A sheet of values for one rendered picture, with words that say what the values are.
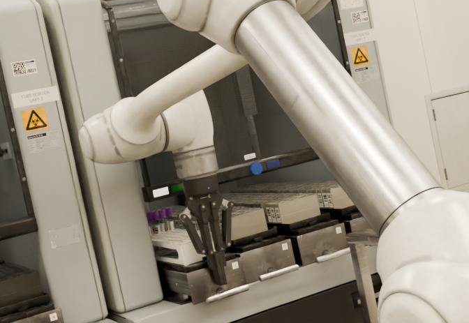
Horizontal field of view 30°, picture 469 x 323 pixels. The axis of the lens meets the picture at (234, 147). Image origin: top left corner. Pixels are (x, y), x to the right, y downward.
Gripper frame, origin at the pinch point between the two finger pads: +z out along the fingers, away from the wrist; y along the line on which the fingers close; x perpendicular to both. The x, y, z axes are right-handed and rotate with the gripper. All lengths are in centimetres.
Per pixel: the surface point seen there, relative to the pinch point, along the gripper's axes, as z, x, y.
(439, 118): -9, -125, -173
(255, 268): 3.7, -5.5, -11.4
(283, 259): 3.4, -5.5, -18.9
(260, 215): -6.5, -13.0, -19.5
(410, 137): -4, -126, -156
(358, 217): -0.8, -6.1, -41.9
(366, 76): -34, -14, -59
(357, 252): 2.0, 16.8, -24.7
